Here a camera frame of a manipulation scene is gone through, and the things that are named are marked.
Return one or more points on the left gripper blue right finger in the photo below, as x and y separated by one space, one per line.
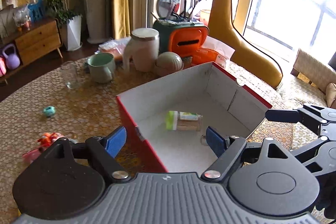
229 150

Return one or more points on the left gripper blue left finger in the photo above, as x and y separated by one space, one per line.
101 152

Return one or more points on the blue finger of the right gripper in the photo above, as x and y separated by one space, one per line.
286 116

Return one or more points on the red orange toy figure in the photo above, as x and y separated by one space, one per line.
48 139

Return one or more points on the green lid toothpick jar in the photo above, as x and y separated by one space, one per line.
183 121

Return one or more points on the pink heart shaped box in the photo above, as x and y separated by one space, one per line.
32 155

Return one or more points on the red white cardboard box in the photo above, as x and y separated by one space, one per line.
206 90

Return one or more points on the yellow giraffe statue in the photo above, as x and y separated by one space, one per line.
229 29

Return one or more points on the green ceramic mug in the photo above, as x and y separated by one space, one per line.
101 67

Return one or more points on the clear drinking glass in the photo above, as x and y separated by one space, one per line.
69 73

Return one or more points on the orange tissue packet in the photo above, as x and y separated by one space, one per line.
212 50

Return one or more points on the purple kettlebell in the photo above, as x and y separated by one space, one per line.
12 60

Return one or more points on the wooden media sideboard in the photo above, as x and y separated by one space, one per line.
42 38

